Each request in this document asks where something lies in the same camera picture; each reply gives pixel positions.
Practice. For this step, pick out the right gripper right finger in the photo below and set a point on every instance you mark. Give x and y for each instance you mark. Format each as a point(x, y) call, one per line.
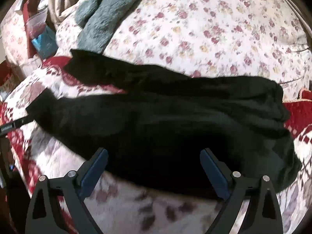
point(263, 213)

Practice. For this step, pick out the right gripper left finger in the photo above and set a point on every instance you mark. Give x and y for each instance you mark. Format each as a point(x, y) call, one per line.
point(44, 214)

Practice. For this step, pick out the black pants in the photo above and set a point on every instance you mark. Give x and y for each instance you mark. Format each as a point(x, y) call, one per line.
point(155, 129)

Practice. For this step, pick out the red white plush blanket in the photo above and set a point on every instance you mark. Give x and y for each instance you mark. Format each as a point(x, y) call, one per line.
point(119, 207)

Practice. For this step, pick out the blue packet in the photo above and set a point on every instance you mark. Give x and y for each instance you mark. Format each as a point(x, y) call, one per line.
point(45, 44)

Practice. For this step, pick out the clear plastic bag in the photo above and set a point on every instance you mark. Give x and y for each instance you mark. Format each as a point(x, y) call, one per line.
point(36, 24)

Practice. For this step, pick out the red hanging bag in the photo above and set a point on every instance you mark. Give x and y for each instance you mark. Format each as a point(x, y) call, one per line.
point(29, 9)

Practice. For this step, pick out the grey fleece blanket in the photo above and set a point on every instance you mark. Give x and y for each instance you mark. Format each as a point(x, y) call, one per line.
point(98, 20)

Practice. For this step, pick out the floral quilt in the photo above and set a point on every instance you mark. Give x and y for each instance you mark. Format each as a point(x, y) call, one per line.
point(210, 38)

